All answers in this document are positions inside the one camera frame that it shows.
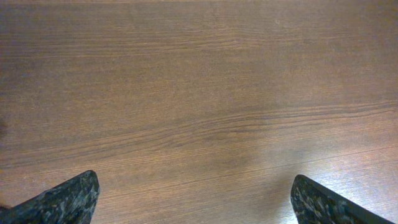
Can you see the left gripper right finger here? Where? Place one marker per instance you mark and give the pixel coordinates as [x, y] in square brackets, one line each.
[314, 203]

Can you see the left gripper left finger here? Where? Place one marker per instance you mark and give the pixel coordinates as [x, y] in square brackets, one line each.
[73, 201]

